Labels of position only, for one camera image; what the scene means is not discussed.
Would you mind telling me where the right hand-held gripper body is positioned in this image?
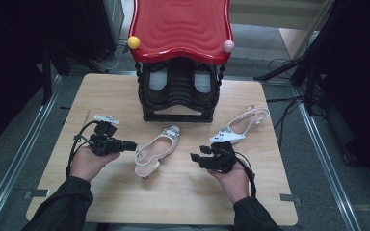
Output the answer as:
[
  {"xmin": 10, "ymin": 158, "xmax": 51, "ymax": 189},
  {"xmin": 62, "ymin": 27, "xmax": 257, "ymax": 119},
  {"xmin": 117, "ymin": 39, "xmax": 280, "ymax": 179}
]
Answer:
[{"xmin": 200, "ymin": 127, "xmax": 246, "ymax": 174}]

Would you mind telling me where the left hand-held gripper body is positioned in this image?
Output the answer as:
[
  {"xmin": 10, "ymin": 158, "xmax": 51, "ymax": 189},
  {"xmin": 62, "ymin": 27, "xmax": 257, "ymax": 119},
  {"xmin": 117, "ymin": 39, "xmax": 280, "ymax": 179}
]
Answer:
[{"xmin": 88, "ymin": 114, "xmax": 124, "ymax": 158}]

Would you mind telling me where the white heeled shoe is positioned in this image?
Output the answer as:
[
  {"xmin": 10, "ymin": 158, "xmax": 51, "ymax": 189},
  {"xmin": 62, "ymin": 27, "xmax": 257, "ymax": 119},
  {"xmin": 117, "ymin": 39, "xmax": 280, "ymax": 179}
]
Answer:
[
  {"xmin": 225, "ymin": 105, "xmax": 271, "ymax": 137},
  {"xmin": 134, "ymin": 124, "xmax": 181, "ymax": 179}
]

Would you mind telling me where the black leather shoe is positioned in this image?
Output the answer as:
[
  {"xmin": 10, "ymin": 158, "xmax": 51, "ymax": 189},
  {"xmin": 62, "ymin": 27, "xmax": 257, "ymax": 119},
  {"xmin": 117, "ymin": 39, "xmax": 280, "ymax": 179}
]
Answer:
[
  {"xmin": 145, "ymin": 62, "xmax": 172, "ymax": 104},
  {"xmin": 192, "ymin": 63, "xmax": 219, "ymax": 104}
]

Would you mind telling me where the red and black shoe rack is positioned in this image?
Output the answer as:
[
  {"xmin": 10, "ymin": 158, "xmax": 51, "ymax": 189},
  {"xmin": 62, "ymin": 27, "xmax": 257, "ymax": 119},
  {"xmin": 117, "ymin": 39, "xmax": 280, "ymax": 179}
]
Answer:
[{"xmin": 127, "ymin": 0, "xmax": 235, "ymax": 123}]

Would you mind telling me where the person's left hand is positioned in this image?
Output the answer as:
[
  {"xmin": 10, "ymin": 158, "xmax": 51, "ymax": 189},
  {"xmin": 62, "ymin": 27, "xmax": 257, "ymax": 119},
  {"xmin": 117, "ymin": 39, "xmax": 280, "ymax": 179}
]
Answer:
[{"xmin": 69, "ymin": 145, "xmax": 121, "ymax": 183}]

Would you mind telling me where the person's right hand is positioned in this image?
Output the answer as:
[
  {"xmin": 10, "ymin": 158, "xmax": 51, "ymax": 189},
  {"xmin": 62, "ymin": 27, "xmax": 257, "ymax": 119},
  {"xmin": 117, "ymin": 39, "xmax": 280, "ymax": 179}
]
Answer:
[{"xmin": 206, "ymin": 163, "xmax": 251, "ymax": 205}]

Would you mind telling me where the black tripod stand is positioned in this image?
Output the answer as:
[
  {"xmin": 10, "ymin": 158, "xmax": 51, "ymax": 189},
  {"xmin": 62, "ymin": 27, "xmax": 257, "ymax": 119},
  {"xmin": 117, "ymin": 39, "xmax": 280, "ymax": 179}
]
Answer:
[{"xmin": 253, "ymin": 30, "xmax": 335, "ymax": 116}]

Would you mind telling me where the grey cabinet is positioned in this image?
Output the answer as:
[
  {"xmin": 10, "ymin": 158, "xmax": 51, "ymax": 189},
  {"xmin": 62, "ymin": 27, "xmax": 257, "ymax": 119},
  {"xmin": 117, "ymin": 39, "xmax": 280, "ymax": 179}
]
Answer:
[{"xmin": 102, "ymin": 0, "xmax": 125, "ymax": 44}]

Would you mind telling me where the black curtain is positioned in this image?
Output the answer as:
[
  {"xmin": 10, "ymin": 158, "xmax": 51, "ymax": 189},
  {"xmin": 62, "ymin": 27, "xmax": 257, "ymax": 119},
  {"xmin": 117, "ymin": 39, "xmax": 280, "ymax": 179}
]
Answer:
[
  {"xmin": 0, "ymin": 0, "xmax": 105, "ymax": 153},
  {"xmin": 304, "ymin": 0, "xmax": 370, "ymax": 196}
]

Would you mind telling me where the beige panel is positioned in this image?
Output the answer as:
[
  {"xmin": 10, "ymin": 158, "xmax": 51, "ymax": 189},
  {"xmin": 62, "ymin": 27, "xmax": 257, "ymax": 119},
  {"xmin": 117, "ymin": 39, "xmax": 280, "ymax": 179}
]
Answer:
[{"xmin": 278, "ymin": 27, "xmax": 321, "ymax": 61}]

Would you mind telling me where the white floor cable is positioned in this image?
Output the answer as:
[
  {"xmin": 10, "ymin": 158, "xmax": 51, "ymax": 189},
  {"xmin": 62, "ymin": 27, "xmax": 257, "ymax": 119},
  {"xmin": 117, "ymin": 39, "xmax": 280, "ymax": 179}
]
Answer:
[{"xmin": 92, "ymin": 46, "xmax": 130, "ymax": 74}]

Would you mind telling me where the black floor cable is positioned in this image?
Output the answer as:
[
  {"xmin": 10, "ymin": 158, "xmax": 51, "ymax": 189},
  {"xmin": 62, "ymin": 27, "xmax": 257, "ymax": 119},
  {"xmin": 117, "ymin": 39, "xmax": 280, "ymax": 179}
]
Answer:
[{"xmin": 266, "ymin": 57, "xmax": 306, "ymax": 150}]

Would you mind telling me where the grey table bracket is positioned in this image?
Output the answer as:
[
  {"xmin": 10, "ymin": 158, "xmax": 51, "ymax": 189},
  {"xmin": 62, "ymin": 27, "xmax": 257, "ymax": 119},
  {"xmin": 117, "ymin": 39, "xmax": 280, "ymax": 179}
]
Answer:
[
  {"xmin": 23, "ymin": 188, "xmax": 51, "ymax": 200},
  {"xmin": 278, "ymin": 192, "xmax": 303, "ymax": 206}
]

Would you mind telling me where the black stand post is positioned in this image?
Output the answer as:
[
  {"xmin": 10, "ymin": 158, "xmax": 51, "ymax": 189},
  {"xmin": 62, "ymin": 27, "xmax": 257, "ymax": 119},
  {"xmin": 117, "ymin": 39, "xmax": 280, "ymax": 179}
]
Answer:
[{"xmin": 40, "ymin": 44, "xmax": 54, "ymax": 106}]

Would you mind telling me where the metal floor rail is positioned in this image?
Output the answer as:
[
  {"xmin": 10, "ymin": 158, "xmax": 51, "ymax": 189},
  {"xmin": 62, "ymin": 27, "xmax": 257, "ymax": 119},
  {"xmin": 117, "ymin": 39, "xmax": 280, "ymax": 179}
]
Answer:
[
  {"xmin": 0, "ymin": 74, "xmax": 63, "ymax": 231},
  {"xmin": 292, "ymin": 86, "xmax": 364, "ymax": 231}
]

